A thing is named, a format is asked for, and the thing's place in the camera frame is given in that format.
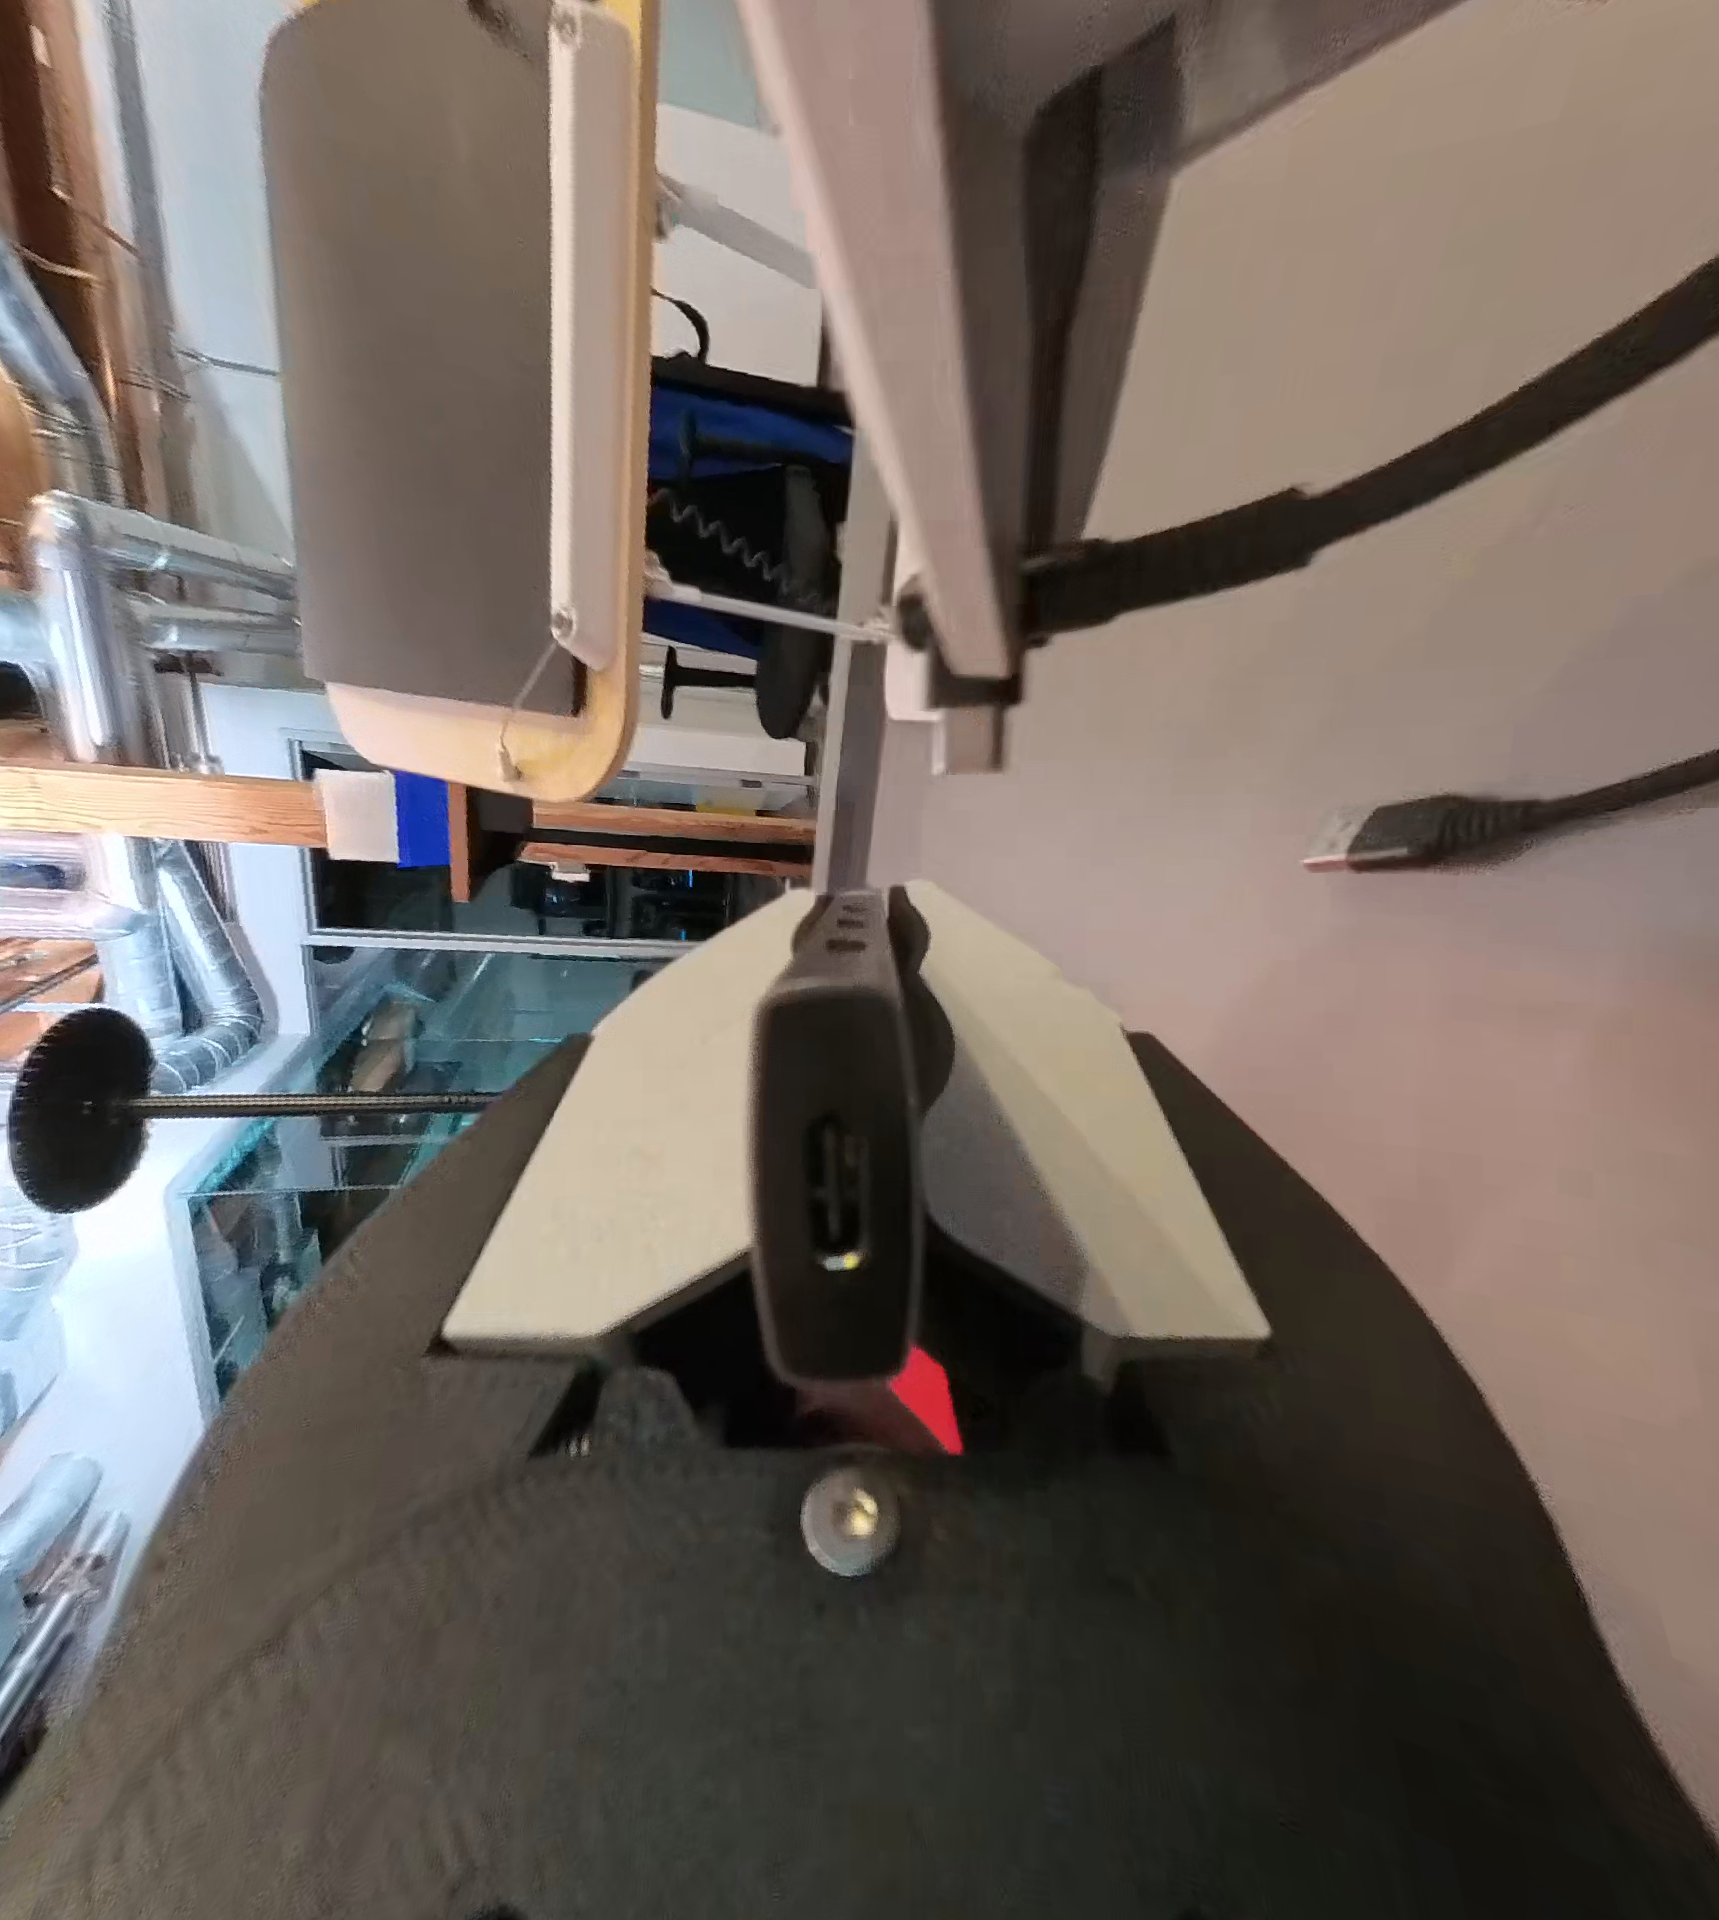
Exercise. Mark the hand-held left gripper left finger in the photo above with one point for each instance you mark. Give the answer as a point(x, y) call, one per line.
point(605, 1187)

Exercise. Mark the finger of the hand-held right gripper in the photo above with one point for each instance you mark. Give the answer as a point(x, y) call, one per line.
point(897, 303)
point(1096, 223)

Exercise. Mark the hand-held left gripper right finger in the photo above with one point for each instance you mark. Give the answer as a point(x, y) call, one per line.
point(1085, 1169)

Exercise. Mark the black usb-c adapter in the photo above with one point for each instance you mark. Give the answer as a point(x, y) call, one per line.
point(839, 1142)

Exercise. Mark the blue bag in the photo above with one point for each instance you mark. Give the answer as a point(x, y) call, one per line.
point(737, 428)

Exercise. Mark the glass cabinet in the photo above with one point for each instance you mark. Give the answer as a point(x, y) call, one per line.
point(412, 1031)

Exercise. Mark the black toothed wheel on rod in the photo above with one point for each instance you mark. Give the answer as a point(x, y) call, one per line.
point(83, 1106)

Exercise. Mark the wooden beam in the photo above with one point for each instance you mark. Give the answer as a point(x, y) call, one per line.
point(154, 803)

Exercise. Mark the silver ventilation duct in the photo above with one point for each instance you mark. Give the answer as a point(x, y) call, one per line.
point(83, 632)

